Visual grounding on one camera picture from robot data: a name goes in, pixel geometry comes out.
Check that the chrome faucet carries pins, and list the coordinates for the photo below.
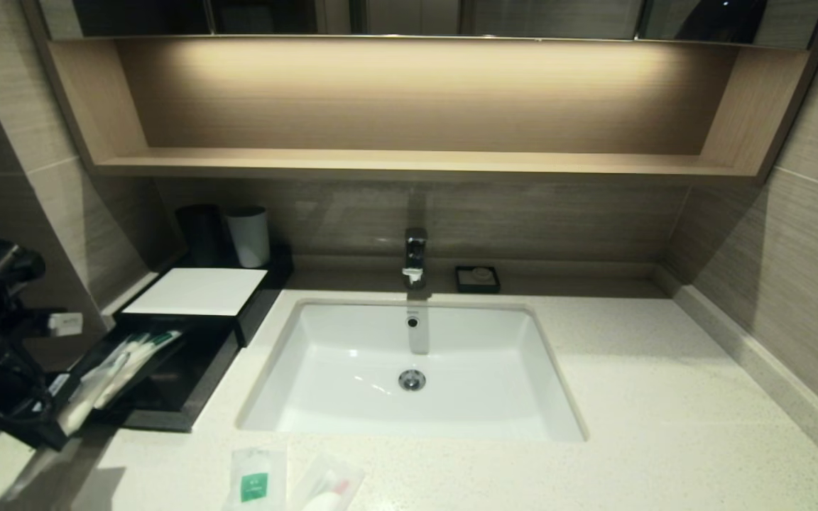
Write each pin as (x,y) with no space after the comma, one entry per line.
(415,255)

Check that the clear sachet with pink item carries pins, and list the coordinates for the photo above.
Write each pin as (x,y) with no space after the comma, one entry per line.
(327,486)

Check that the mirror cabinet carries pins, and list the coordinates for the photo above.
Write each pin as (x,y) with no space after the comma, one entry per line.
(409,15)

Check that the white sink basin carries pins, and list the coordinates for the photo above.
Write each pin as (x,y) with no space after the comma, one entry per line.
(352,383)

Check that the clear sachet with green label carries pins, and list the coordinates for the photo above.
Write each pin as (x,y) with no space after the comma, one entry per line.
(254,486)

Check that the white cup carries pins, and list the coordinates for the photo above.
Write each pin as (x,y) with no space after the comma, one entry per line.
(249,238)

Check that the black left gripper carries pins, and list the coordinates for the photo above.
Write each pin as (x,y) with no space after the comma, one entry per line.
(4,333)

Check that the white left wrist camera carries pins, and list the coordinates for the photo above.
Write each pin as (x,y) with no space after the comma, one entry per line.
(67,323)

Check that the black soap dish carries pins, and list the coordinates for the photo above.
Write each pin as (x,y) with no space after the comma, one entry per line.
(460,284)

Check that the round beige soap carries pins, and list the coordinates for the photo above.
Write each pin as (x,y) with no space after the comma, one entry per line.
(481,275)

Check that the wooden wall shelf niche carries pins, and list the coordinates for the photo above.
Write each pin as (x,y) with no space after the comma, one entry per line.
(409,106)

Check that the black cup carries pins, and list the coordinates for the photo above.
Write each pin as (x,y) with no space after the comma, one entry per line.
(202,234)

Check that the black drawer of box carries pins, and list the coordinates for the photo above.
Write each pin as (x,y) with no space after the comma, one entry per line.
(182,387)

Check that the chrome sink drain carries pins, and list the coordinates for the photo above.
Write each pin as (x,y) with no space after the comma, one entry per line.
(412,380)

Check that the toothbrush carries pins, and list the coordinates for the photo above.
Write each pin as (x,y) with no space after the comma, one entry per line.
(93,394)

